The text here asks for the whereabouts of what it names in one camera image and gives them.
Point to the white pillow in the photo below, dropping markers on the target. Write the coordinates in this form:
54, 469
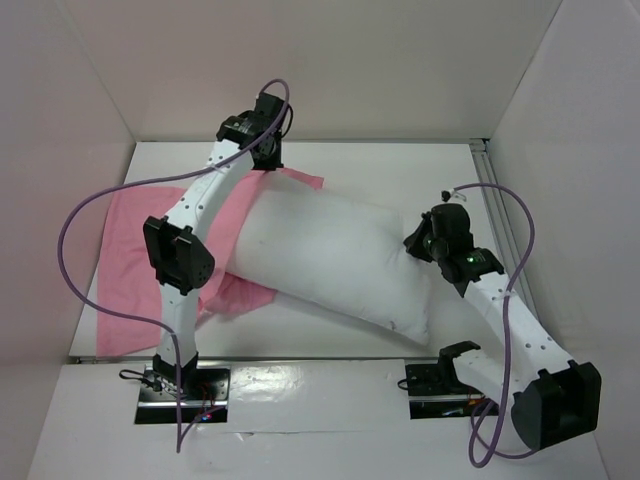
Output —
340, 254

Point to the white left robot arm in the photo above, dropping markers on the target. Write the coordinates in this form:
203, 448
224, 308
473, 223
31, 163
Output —
175, 242

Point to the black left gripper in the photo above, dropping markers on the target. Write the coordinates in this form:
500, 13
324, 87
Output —
276, 162

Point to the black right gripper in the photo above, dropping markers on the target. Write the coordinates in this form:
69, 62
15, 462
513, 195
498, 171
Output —
415, 240

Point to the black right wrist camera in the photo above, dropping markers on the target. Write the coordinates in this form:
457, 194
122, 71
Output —
479, 262

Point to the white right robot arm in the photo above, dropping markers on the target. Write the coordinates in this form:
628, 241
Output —
549, 396

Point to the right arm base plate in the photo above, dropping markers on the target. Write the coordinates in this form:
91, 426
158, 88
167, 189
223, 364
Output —
433, 395

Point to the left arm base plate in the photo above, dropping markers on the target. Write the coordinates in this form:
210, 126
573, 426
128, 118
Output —
206, 396

